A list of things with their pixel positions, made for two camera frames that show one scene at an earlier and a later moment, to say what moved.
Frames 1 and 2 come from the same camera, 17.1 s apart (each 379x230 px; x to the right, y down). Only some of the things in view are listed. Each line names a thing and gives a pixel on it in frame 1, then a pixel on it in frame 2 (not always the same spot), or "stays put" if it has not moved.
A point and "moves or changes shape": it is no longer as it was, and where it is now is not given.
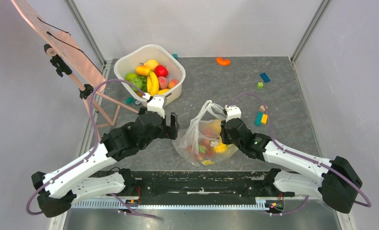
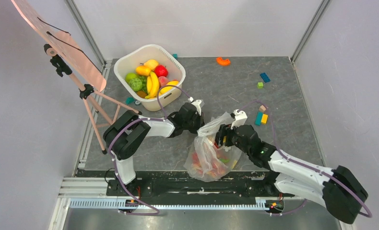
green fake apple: x=129 y=76 stays put
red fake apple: x=160 y=70 stays put
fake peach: x=163 y=82 stays put
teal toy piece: x=129 y=100 stays put
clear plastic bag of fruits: x=200 y=141 moves or changes shape
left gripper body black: x=166 y=131 to x=195 y=124
